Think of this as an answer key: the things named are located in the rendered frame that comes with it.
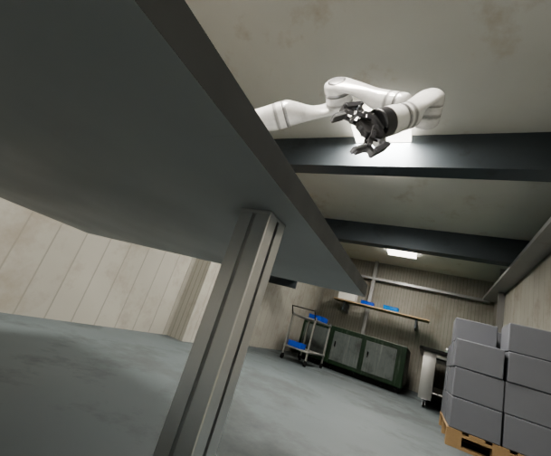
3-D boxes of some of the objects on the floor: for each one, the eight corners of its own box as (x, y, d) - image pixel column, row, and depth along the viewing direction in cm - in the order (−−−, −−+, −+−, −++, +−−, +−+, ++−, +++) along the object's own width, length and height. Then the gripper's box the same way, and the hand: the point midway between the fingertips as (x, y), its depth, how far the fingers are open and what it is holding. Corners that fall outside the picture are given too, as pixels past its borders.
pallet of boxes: (565, 493, 209) (565, 334, 241) (444, 443, 244) (459, 310, 276) (521, 455, 300) (526, 344, 332) (438, 423, 335) (450, 325, 367)
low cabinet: (404, 389, 661) (411, 352, 683) (400, 394, 504) (407, 346, 527) (320, 358, 757) (327, 327, 779) (293, 356, 600) (304, 317, 623)
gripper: (380, 87, 74) (333, 98, 68) (413, 135, 71) (366, 150, 65) (364, 109, 81) (319, 120, 75) (394, 153, 78) (349, 169, 72)
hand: (343, 134), depth 70 cm, fingers open, 9 cm apart
